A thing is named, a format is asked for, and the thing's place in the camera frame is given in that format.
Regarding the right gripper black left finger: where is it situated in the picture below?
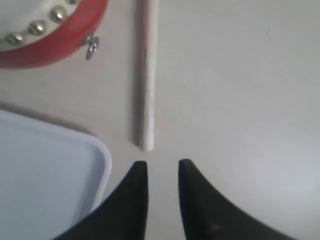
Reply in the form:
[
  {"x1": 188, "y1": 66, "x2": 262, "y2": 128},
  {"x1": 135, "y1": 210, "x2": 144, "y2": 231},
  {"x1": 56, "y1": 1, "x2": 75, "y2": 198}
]
[{"x1": 57, "y1": 161, "x2": 149, "y2": 240}]

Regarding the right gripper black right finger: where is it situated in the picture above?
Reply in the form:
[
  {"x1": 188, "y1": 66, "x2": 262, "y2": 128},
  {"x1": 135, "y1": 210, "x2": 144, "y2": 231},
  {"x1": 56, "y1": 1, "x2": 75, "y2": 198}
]
[{"x1": 178, "y1": 159, "x2": 290, "y2": 240}]

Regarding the white drumstick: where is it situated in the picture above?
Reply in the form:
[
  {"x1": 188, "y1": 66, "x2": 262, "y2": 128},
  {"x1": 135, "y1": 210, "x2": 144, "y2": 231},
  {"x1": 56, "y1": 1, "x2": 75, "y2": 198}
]
[{"x1": 139, "y1": 0, "x2": 159, "y2": 152}]

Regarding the small red drum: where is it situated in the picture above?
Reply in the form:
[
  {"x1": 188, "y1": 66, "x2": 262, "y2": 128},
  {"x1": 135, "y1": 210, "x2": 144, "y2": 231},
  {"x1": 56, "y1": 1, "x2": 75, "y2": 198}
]
[{"x1": 0, "y1": 0, "x2": 108, "y2": 69}]

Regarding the white plastic tray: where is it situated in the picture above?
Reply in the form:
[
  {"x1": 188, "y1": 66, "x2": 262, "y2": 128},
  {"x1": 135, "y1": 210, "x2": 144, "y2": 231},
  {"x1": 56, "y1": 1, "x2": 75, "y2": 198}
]
[{"x1": 0, "y1": 110, "x2": 112, "y2": 240}]

